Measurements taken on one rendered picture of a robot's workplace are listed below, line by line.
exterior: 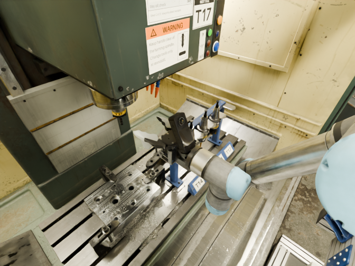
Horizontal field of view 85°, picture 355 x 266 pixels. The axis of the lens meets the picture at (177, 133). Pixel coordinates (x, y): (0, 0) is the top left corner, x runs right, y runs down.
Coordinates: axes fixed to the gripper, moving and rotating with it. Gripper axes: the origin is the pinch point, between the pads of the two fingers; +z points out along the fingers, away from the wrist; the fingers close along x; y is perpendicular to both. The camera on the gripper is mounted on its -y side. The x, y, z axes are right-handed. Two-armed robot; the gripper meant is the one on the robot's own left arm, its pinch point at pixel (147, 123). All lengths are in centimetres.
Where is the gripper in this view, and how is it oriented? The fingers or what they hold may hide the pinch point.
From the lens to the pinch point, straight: 64.3
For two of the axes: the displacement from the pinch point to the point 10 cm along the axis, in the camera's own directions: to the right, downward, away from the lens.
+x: 6.4, -4.9, 5.9
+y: -0.4, 7.4, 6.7
